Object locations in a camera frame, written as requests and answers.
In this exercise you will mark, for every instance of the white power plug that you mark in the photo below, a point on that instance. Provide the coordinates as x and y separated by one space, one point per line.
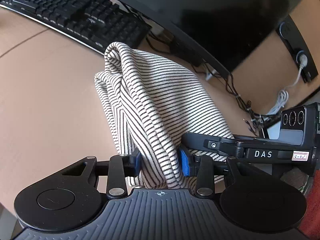
303 60

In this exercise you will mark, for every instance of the white computer case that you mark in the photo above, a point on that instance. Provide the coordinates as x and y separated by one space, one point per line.
273 130

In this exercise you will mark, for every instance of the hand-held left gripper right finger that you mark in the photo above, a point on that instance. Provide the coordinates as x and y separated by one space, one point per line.
185 162

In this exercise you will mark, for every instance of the red cloth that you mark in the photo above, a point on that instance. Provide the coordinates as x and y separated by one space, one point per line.
313 205

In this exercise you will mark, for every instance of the black curved monitor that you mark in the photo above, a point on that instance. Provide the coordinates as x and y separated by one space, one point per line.
200 10

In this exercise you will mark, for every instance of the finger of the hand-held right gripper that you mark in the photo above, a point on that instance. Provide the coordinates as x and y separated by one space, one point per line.
215 143

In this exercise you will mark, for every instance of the striped knit garment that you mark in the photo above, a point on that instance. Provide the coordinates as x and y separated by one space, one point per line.
160 100

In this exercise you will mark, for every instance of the black keyboard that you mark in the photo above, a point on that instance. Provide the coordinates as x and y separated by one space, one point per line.
75 12

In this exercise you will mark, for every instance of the black wall socket strip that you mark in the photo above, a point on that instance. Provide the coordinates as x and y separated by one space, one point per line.
292 40

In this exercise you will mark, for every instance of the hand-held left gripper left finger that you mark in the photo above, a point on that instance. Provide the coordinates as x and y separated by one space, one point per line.
136 163

